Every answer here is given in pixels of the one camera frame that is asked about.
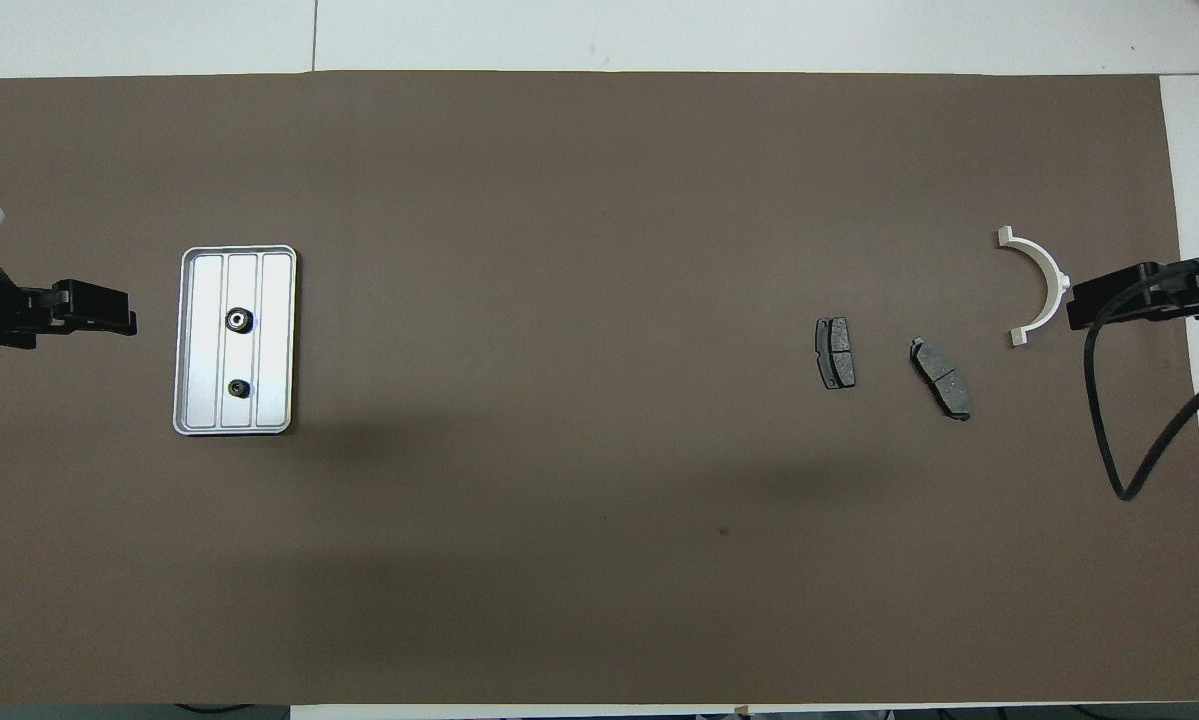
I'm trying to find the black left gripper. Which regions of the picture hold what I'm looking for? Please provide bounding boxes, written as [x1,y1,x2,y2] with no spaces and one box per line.
[19,280,138,349]

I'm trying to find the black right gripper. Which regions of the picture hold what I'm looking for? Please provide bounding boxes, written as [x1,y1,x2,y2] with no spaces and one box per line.
[1065,262,1199,332]

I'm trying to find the silver metal compartment tray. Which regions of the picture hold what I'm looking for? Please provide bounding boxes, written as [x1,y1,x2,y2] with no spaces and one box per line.
[172,245,298,437]

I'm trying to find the long dark grey brake pad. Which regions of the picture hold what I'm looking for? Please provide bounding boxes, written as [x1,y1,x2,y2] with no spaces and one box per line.
[909,337,972,422]

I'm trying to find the short dark grey brake pad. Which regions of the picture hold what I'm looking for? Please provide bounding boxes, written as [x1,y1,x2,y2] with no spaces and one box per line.
[815,317,857,391]

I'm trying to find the brown table mat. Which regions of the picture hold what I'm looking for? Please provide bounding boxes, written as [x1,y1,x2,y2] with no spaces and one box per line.
[0,70,1199,706]

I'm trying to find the white semicircular plastic bracket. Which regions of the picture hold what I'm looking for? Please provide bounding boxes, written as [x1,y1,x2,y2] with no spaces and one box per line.
[995,226,1072,349]

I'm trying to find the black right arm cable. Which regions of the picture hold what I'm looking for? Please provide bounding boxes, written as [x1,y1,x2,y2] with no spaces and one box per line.
[1084,255,1199,501]

